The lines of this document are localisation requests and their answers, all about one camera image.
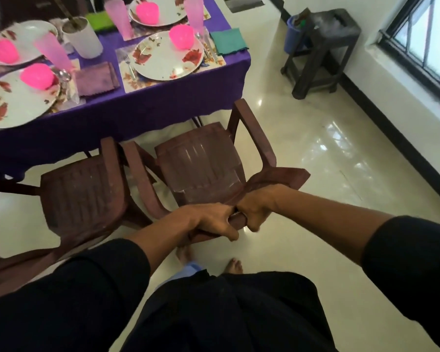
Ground person's left hand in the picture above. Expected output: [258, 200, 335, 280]
[185, 203, 240, 242]

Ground person's right hand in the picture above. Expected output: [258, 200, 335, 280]
[236, 185, 280, 233]

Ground floral print placemat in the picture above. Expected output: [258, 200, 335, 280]
[115, 27, 227, 94]
[0, 58, 87, 134]

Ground white rose print plate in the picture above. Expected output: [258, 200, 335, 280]
[131, 31, 205, 82]
[128, 0, 188, 27]
[0, 67, 61, 129]
[0, 20, 58, 66]

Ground teal zigzag edged cloth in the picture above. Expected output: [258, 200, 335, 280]
[209, 28, 249, 55]

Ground blue plastic bucket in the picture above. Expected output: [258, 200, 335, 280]
[283, 14, 311, 55]

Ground pink zigzag edged cloth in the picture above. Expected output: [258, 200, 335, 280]
[74, 62, 121, 98]

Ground light pink plastic cup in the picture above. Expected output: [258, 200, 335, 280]
[33, 31, 76, 73]
[104, 0, 134, 41]

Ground green ribbed mat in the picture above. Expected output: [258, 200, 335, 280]
[86, 11, 116, 33]

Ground person's right forearm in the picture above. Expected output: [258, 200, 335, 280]
[271, 190, 395, 264]

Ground person's left foot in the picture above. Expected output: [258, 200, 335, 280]
[176, 245, 195, 265]

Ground person's foot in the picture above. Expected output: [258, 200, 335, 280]
[225, 257, 244, 275]
[176, 245, 195, 265]

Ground person's right foot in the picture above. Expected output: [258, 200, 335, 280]
[225, 257, 244, 275]

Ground person's light blue trousers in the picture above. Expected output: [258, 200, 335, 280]
[155, 262, 206, 290]

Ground person's black shirt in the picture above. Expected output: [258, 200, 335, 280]
[0, 215, 440, 352]

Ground purple tablecloth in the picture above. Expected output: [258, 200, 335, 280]
[0, 0, 252, 180]

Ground black plastic stool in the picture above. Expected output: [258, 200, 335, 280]
[280, 9, 362, 100]

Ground grey striped doormat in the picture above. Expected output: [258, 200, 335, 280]
[221, 0, 264, 14]

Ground green plant in white pot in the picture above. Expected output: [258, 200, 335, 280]
[53, 0, 104, 60]

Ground black barred window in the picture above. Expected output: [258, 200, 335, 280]
[377, 0, 440, 110]

